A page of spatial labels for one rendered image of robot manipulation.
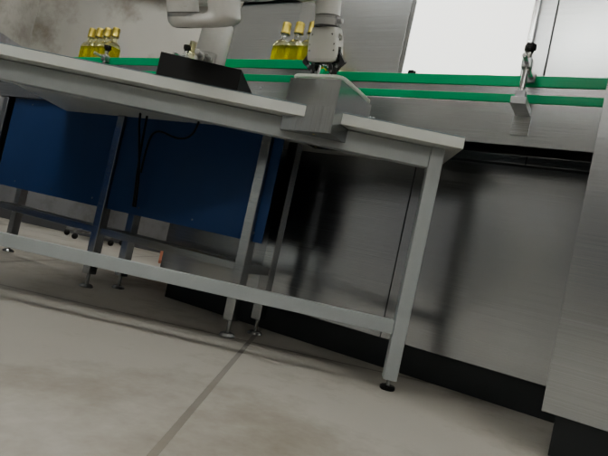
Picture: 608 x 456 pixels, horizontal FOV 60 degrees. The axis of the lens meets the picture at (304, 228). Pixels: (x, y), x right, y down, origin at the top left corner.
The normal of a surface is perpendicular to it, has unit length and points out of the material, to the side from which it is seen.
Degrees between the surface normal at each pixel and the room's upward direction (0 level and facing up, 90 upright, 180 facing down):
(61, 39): 90
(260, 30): 90
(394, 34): 90
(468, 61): 90
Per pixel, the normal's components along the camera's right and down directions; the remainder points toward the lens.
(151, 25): -0.04, -0.04
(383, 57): -0.48, -0.13
